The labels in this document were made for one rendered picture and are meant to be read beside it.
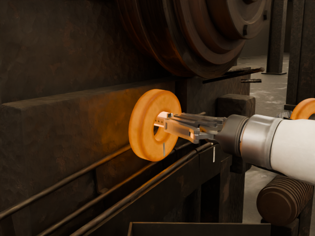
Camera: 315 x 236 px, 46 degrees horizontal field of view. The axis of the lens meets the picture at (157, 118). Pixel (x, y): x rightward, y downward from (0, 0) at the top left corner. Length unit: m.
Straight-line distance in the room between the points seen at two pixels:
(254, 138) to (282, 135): 0.05
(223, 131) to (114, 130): 0.24
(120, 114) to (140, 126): 0.09
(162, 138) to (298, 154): 0.31
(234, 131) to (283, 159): 0.10
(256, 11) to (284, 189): 0.55
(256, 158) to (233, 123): 0.07
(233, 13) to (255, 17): 0.14
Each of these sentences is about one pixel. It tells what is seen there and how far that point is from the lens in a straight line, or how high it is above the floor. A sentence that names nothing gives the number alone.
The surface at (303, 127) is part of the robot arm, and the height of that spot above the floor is 0.84.
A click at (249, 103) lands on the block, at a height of 0.79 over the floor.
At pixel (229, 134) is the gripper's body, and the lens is 0.66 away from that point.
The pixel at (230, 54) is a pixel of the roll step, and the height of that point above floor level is 0.94.
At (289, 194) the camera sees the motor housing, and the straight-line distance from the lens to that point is 1.19.
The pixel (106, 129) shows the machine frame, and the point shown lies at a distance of 0.77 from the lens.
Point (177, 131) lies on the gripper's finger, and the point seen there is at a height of 0.81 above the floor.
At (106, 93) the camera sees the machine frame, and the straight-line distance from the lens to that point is 0.75.
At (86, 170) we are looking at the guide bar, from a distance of 0.73.
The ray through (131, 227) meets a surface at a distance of 0.54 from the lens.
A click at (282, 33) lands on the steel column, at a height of 1.01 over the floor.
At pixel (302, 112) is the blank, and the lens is 1.26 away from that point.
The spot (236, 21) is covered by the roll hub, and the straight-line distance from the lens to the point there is 0.82.
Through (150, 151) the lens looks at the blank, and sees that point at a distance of 0.76.
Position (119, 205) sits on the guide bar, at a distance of 0.70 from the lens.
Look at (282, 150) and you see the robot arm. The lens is 0.62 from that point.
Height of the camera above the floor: 0.99
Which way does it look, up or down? 13 degrees down
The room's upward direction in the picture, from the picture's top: straight up
